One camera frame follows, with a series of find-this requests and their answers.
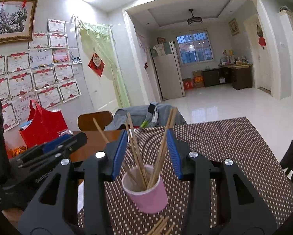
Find green curtain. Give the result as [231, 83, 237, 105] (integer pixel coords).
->
[77, 19, 130, 108]

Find brown wooden chair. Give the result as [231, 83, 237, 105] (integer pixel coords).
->
[77, 111, 113, 131]

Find beige refrigerator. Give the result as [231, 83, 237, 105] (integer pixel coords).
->
[151, 41, 185, 100]

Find framed blossom painting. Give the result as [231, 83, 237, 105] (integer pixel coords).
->
[0, 0, 38, 45]

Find grey jacket on chair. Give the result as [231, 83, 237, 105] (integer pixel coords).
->
[105, 102, 174, 130]

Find plastic wrapped packet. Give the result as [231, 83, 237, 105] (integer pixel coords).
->
[58, 129, 70, 137]

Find brown polka dot mat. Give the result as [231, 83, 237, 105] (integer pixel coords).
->
[104, 117, 293, 234]

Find barred window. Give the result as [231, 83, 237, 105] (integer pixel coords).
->
[176, 31, 214, 65]

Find pink cylindrical cup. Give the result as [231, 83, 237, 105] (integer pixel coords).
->
[122, 172, 168, 214]

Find red gift bag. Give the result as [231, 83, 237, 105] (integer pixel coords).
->
[19, 100, 68, 148]

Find dark wooden desk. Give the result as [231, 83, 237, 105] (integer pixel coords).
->
[202, 64, 253, 90]

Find black ceiling lamp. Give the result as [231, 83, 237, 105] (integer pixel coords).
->
[187, 9, 203, 25]

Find red diamond wall decoration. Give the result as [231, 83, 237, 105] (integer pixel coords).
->
[88, 52, 105, 77]

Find wooden chopstick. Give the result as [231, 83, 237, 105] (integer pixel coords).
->
[147, 107, 178, 189]
[147, 216, 175, 235]
[127, 112, 148, 189]
[93, 119, 138, 184]

